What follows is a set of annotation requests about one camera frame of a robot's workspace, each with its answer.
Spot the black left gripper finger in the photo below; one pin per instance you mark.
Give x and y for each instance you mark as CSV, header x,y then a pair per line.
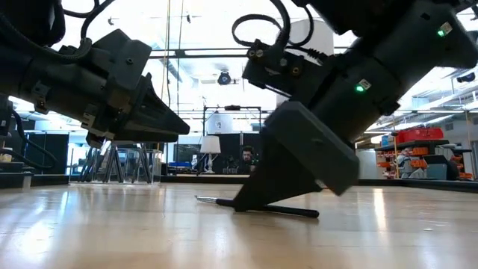
x,y
149,138
160,112

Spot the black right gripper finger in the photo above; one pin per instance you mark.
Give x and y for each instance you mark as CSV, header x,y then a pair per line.
x,y
276,172

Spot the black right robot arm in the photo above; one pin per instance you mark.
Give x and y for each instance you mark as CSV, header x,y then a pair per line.
x,y
429,37

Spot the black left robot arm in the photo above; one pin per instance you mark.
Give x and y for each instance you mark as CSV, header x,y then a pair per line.
x,y
26,18

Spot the person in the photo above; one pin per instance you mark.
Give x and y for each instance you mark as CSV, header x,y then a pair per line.
x,y
247,154

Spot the small white table lamp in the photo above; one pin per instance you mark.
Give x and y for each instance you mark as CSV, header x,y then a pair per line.
x,y
211,145

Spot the thin hanging pole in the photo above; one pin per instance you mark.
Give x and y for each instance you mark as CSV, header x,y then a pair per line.
x,y
395,157

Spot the black shelf rack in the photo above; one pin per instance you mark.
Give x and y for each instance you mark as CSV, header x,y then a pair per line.
x,y
411,145

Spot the red storage bins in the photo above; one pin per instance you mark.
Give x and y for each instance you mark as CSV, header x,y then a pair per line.
x,y
418,134

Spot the black ceiling device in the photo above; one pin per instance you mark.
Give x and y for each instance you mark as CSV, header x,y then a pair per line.
x,y
467,77

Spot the black metal stand frame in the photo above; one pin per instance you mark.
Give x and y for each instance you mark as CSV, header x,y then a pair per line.
x,y
231,107

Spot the black ceiling camera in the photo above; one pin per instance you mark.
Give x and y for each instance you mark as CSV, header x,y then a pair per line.
x,y
224,78

